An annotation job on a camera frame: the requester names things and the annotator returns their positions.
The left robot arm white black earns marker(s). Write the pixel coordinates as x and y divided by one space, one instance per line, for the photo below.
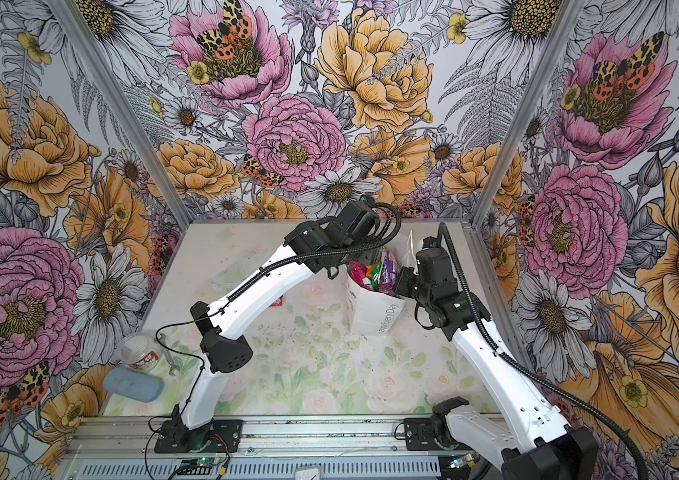
222 325

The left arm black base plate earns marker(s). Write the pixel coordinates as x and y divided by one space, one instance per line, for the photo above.
219 436

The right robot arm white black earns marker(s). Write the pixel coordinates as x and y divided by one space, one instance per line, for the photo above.
533 439

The white paper bag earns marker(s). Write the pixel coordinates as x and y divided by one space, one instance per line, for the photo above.
376 313

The blue sponge block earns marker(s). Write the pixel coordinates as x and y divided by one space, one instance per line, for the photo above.
133 385

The green Fox's spring tea bag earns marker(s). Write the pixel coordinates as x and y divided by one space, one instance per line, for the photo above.
376 272

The green circuit board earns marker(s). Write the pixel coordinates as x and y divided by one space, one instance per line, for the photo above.
201 468
464 461

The right green circuit board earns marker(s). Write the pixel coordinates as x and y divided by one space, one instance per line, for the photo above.
464 461

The purple snack packet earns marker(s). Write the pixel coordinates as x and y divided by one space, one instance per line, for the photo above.
388 275

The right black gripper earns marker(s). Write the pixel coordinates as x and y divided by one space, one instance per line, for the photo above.
404 276

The metal wrench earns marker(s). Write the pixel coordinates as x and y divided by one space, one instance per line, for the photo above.
172 367

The clear orange cracker packet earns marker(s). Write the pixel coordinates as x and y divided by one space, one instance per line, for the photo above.
382 260

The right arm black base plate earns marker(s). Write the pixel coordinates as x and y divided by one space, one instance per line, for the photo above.
426 434

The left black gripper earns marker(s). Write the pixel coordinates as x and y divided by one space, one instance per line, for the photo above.
366 240

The white vented cable tray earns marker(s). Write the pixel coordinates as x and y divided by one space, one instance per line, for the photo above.
412 467

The pink chips bag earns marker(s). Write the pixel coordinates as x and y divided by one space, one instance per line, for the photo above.
359 273

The aluminium mounting rail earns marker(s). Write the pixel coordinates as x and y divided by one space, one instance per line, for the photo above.
270 437

